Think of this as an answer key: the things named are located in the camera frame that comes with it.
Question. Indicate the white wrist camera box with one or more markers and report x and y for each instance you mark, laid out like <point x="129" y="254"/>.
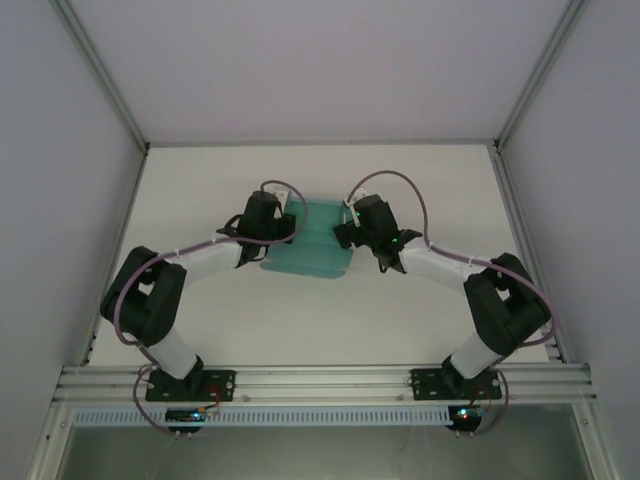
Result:
<point x="279" y="192"/>
<point x="352" y="200"/>

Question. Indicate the aluminium corner frame post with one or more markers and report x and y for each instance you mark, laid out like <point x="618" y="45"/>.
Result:
<point x="100" y="70"/>
<point x="542" y="70"/>

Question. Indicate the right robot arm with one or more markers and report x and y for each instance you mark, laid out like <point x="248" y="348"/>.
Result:
<point x="500" y="310"/>

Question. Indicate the teal cloth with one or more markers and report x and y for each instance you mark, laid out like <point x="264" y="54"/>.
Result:
<point x="312" y="250"/>

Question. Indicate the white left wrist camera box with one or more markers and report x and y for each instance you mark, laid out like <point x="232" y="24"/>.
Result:
<point x="279" y="192"/>

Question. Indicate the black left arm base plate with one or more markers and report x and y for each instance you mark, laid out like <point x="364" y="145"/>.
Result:
<point x="220" y="385"/>

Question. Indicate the aluminium front mounting rail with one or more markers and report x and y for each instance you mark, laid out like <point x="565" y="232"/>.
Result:
<point x="320" y="382"/>

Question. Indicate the aluminium side frame rail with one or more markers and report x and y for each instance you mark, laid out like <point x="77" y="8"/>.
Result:
<point x="525" y="250"/>

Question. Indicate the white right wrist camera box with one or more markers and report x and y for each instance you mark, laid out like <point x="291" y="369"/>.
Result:
<point x="352" y="200"/>

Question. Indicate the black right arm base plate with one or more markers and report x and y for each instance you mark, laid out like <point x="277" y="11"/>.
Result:
<point x="427" y="384"/>

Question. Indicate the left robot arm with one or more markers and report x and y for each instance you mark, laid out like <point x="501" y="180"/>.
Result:
<point x="155" y="310"/>

